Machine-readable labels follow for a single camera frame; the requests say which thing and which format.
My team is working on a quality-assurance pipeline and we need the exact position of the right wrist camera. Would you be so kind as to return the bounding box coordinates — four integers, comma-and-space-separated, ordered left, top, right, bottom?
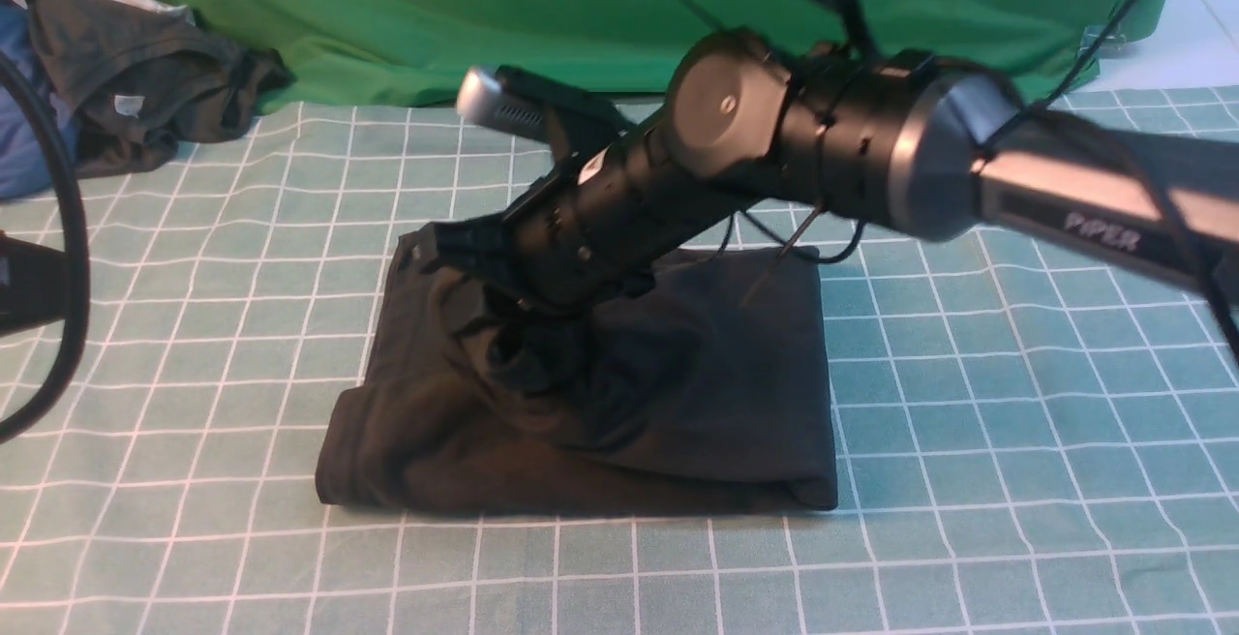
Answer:
455, 66, 634, 162

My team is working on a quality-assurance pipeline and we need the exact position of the black left camera cable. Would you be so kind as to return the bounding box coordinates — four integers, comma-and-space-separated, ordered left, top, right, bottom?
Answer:
0, 52, 90, 444

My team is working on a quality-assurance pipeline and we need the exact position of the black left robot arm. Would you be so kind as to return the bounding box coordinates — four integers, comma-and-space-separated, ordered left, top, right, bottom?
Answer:
1, 233, 68, 338

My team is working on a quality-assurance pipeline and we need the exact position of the green checkered tablecloth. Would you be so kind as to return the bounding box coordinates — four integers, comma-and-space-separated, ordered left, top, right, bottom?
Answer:
1, 103, 1238, 634

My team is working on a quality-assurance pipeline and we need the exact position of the clear binder clip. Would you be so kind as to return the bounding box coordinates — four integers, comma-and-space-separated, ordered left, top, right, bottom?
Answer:
1078, 25, 1129, 59

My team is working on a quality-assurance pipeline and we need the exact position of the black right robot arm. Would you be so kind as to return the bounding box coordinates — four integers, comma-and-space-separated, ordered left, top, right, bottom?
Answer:
414, 28, 1237, 314

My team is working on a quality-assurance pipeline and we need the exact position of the crumpled dark gray garment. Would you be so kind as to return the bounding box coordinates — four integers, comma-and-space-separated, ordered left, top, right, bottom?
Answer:
28, 0, 292, 179

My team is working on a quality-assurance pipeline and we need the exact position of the dark gray long-sleeve top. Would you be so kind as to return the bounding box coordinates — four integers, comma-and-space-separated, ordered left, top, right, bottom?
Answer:
315, 229, 839, 519

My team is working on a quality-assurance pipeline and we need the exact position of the blue garment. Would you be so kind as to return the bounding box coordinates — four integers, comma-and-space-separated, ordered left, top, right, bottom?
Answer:
1, 0, 78, 201

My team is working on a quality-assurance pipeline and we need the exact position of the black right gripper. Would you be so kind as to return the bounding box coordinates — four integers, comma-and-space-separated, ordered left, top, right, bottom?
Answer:
431, 162, 669, 314

